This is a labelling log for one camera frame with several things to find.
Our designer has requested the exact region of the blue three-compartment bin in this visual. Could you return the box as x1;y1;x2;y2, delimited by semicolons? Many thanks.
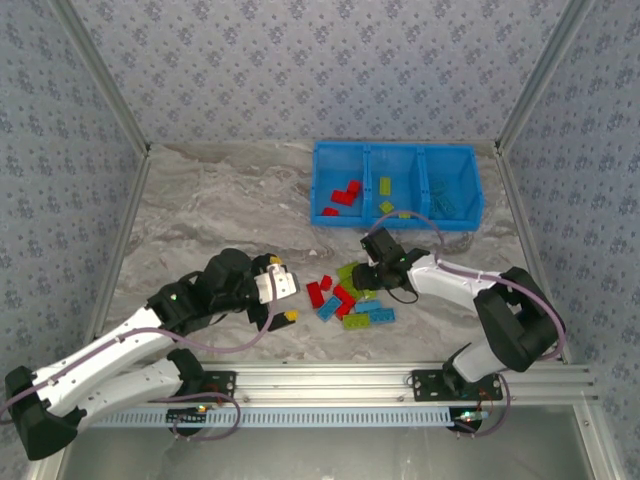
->
309;140;483;233

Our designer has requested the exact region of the small black controller board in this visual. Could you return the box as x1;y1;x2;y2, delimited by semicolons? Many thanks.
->
452;407;489;432
165;406;210;427

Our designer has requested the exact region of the grey metal base sheet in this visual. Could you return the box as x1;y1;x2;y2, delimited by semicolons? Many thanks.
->
59;405;601;480

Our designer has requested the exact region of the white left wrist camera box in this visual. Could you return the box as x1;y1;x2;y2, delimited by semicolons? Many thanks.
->
254;263;297;305

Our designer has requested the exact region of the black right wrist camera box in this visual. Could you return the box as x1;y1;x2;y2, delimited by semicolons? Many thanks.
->
360;226;407;269

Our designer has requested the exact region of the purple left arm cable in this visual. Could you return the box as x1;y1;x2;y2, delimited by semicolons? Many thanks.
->
0;267;281;426

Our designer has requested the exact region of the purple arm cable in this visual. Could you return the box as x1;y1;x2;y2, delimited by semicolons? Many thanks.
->
367;210;568;362
0;267;281;426

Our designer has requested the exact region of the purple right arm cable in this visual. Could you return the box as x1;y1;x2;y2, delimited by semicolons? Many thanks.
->
367;210;568;362

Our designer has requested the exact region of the aluminium front mounting rail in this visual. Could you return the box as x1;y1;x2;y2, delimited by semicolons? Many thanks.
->
199;361;599;407

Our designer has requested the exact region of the white slotted cable duct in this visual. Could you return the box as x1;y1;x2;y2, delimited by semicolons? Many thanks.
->
74;405;457;429

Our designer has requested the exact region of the aluminium side frame rail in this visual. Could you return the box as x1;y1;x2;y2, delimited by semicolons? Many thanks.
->
82;149;154;346
494;147;574;364

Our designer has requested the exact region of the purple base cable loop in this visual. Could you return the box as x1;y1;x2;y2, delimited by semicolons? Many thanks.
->
453;373;512;440
168;391;242;443

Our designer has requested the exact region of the aluminium front frame post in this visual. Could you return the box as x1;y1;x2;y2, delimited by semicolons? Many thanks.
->
573;404;627;480
30;447;76;480

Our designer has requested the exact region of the aluminium frame post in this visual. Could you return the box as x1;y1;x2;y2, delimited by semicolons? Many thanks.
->
48;0;152;154
573;404;627;480
30;447;76;480
493;0;599;151

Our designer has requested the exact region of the aluminium rear frame post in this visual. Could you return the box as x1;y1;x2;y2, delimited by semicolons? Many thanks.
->
48;0;152;154
493;0;599;151

